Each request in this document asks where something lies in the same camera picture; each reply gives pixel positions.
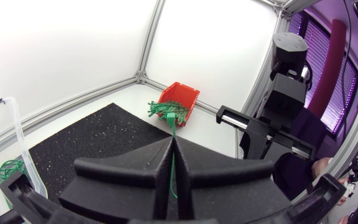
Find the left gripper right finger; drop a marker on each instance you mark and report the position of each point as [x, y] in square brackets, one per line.
[228, 189]

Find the black speckled mat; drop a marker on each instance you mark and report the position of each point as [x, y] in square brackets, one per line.
[104, 137]

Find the red plastic box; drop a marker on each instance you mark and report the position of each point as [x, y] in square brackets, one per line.
[182, 93]

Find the clear plastic bin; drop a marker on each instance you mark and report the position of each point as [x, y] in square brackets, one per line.
[23, 149]

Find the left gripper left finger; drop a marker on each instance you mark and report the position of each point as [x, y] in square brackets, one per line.
[120, 186]

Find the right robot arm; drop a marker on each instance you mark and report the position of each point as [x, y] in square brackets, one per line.
[289, 49]

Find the person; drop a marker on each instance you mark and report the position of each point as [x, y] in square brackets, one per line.
[320, 165]

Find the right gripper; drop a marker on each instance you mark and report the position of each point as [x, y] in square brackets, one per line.
[283, 99]

